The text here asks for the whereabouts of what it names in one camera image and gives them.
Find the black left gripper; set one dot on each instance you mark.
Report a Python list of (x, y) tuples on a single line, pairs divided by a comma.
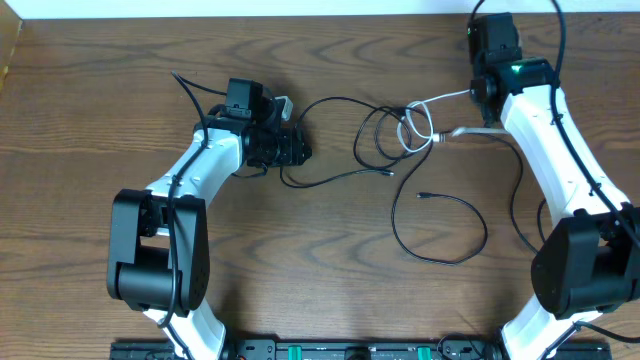
[(294, 149)]

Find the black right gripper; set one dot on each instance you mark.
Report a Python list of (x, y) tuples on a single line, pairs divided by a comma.
[(486, 112)]

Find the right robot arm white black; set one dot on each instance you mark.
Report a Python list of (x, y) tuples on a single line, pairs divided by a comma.
[(589, 264)]

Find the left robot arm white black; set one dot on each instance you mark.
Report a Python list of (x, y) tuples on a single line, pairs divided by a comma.
[(158, 261)]

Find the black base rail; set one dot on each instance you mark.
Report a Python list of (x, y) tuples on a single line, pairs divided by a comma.
[(264, 349)]

